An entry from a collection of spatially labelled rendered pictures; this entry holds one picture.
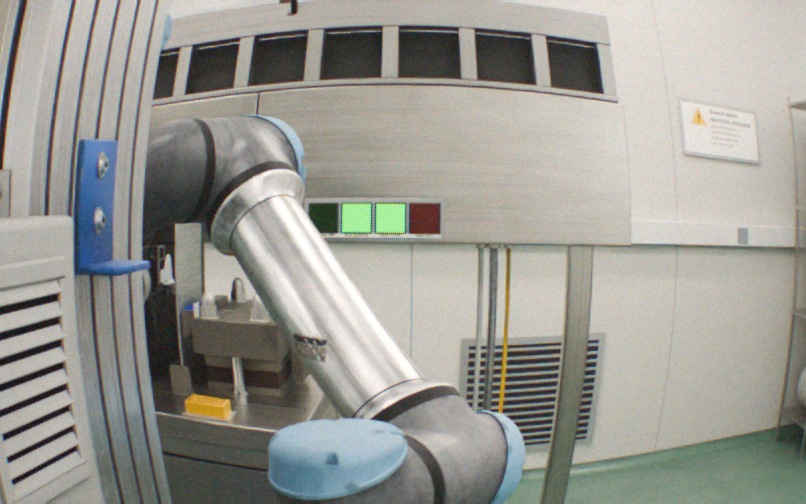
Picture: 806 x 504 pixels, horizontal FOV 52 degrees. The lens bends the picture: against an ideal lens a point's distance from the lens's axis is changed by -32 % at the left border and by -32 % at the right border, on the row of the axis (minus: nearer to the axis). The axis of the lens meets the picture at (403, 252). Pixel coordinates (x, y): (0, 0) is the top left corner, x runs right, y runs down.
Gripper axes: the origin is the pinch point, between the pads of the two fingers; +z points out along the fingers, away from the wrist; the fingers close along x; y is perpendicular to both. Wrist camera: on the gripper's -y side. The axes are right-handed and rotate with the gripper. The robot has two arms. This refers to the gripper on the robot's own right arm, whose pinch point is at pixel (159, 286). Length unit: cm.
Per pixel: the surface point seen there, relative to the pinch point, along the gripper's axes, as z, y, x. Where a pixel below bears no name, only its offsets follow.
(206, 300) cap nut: 11.1, -2.9, -7.1
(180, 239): 17.1, 6.9, -0.4
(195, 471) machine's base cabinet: -13.2, -29.7, -6.4
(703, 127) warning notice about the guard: 277, 51, -173
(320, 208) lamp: 45, 11, -24
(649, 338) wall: 279, -46, -140
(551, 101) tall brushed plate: 46, 33, -67
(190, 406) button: -13.6, -17.5, -7.6
